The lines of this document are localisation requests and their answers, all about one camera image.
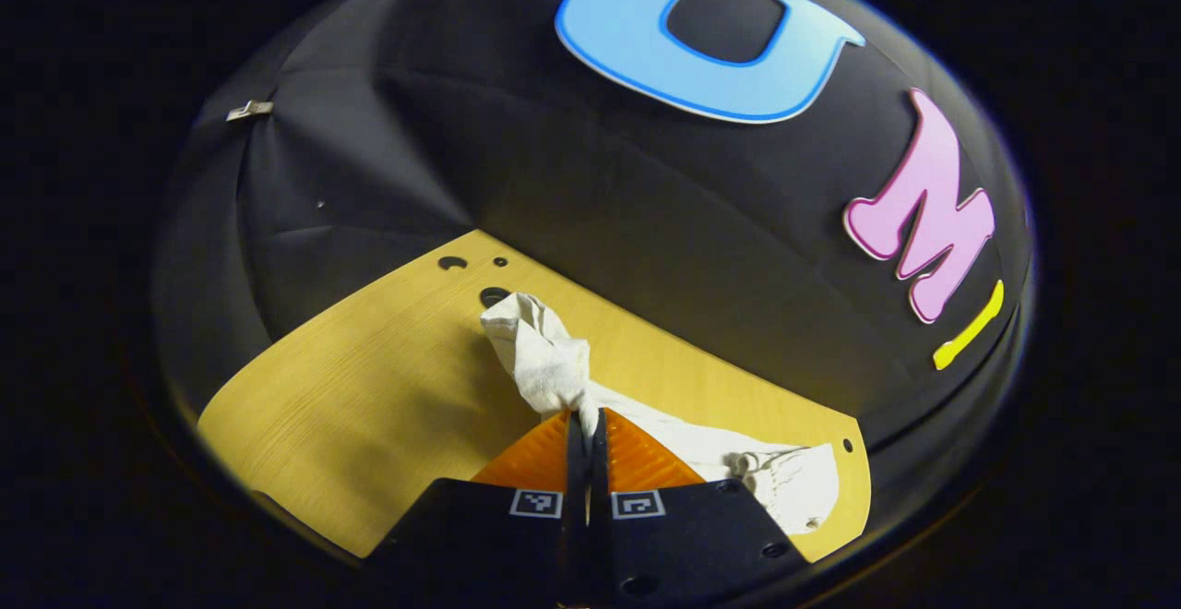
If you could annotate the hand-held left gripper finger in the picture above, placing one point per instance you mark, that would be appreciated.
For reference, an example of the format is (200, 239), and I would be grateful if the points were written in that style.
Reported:
(600, 461)
(577, 461)

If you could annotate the white jeans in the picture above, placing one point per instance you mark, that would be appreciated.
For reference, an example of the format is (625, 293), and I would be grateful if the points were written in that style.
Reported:
(554, 369)

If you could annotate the small metal backdrop clip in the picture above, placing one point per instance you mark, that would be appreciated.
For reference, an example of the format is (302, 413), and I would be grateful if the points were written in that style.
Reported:
(249, 110)

